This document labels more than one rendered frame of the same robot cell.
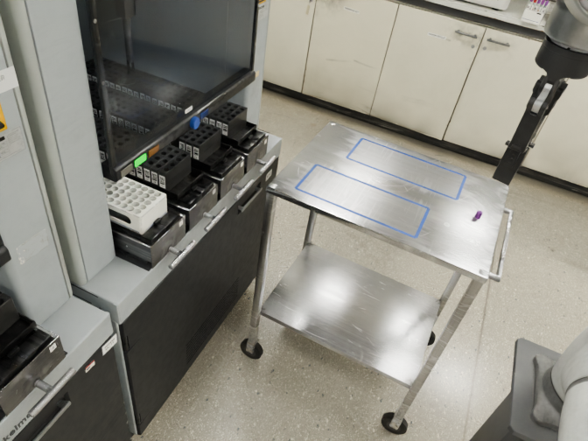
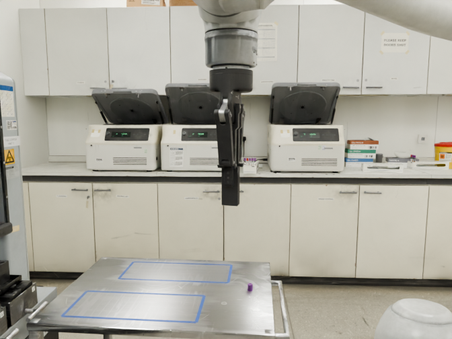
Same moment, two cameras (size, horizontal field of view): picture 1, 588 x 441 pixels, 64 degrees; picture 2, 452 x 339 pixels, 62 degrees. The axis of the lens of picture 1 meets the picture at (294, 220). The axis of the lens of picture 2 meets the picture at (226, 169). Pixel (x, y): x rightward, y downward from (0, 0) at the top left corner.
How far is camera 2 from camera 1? 0.32 m
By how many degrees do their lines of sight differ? 35
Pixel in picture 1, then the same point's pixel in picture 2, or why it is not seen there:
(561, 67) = (227, 82)
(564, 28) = (215, 52)
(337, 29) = (114, 212)
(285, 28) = (71, 223)
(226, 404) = not seen: outside the picture
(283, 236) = not seen: outside the picture
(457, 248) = (239, 319)
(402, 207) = (178, 302)
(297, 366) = not seen: outside the picture
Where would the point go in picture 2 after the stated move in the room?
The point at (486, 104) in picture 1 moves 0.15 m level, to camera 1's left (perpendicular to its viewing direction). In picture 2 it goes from (245, 237) to (227, 238)
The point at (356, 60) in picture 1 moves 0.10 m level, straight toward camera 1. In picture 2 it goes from (136, 233) to (136, 236)
